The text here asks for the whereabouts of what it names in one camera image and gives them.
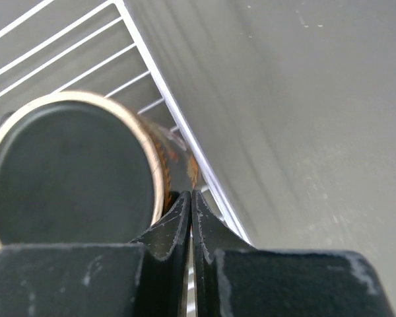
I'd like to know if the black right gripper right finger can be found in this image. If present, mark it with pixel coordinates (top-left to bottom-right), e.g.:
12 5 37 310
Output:
191 192 394 316

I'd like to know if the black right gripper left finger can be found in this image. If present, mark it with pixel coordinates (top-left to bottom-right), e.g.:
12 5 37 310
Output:
0 192 191 316

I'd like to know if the black decorated mug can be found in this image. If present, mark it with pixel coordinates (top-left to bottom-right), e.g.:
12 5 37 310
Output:
0 90 201 248

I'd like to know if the white wire dish rack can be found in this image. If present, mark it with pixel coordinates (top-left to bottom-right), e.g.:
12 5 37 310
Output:
0 0 254 317

